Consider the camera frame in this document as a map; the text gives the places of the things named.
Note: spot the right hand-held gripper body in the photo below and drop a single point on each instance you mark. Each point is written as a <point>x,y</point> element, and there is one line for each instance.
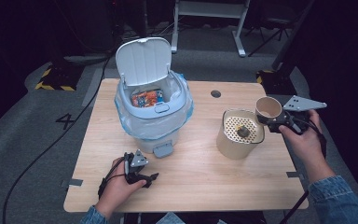
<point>301,104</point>

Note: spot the black yellow striped stand base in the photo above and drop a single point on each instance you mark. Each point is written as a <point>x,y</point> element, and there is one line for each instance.
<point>59,77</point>

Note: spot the dark wet residue lump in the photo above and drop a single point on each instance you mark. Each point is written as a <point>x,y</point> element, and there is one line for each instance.
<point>243,131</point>

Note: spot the beige strainer container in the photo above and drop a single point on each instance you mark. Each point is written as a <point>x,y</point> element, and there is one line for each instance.
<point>230,147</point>

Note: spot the black tripod stand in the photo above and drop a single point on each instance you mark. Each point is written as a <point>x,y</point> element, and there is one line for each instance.
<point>270,34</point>

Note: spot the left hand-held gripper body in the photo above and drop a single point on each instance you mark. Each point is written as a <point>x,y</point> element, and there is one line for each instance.
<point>138,160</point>

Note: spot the grey tape piece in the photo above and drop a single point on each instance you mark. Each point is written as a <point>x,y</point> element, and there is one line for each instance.
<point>74,182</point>
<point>294,174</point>

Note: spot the black stand with striped base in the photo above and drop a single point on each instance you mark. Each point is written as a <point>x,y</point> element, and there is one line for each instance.
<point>279,82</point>

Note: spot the white and blue pedal bin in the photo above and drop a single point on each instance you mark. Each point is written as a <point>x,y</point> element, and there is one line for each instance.
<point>143,62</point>

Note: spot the person's left hand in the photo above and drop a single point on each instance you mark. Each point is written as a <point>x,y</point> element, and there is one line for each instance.
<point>115,193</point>

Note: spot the blue and orange snack packet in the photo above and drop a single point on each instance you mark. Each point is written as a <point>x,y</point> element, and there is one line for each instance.
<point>147,99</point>

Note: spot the grey table grommet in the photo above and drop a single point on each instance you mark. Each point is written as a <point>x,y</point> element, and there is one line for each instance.
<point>215,94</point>

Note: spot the person's dark lap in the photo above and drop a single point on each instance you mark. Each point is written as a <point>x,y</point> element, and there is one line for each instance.
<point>195,218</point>

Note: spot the person's right hand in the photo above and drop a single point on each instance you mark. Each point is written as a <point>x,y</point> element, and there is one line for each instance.
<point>307,146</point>

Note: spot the grey floor tape strip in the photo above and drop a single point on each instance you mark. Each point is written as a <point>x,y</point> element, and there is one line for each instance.
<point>93,88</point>

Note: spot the white metal desk frame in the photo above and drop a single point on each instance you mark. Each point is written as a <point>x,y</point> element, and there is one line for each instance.
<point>209,9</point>

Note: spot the brown paper cup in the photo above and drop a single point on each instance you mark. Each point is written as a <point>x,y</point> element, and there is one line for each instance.
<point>267,105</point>

